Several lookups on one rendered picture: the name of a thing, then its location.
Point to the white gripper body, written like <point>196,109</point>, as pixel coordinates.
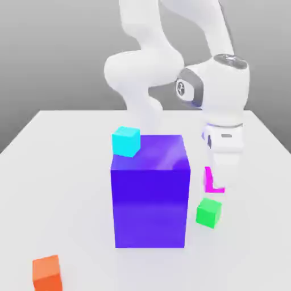
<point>227,143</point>

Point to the large purple box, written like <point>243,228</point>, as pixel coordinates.
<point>150,204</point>

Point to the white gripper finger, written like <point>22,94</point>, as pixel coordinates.
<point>221,168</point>

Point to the small green cube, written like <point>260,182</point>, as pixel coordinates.
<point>208,213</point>

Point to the small orange cube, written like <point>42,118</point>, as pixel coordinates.
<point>46,272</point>

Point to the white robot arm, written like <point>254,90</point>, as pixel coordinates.
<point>145,68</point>

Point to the small cyan cube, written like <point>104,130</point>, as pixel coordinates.
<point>125,142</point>

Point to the small magenta cube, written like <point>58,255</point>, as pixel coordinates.
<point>208,181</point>

